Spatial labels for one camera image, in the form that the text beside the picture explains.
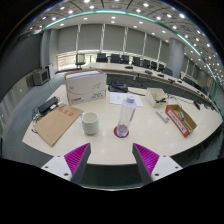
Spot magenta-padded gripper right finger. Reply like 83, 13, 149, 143
131, 142, 184, 186

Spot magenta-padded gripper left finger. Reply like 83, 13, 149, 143
40, 142, 92, 187

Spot clear plastic water bottle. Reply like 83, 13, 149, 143
115, 94, 138, 138

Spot white ceramic mug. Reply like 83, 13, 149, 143
80, 111, 100, 136

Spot flat round red coaster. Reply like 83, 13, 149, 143
113, 124, 130, 139

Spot brown paper envelope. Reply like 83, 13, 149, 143
32, 103, 85, 148

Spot white remote control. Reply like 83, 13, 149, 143
155, 108, 171, 124

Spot open red-edged cardboard box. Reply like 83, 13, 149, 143
164, 104, 198, 139

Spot small black tool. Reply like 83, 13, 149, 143
153, 96, 167, 104

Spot black power adapter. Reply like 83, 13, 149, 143
37, 96, 60, 115

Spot small open white box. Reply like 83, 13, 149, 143
144, 87, 169, 109

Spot white paper sheet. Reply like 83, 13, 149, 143
109, 91, 145, 108

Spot large white cardboard box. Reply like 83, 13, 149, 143
63, 68, 108, 107

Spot black desk telephone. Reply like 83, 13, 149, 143
107, 81, 129, 94

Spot grey box monitor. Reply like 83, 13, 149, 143
32, 67, 51, 87

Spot row of black office chairs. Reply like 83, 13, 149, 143
74, 52, 175, 77

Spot round ceiling lights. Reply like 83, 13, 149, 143
33, 0, 224, 82

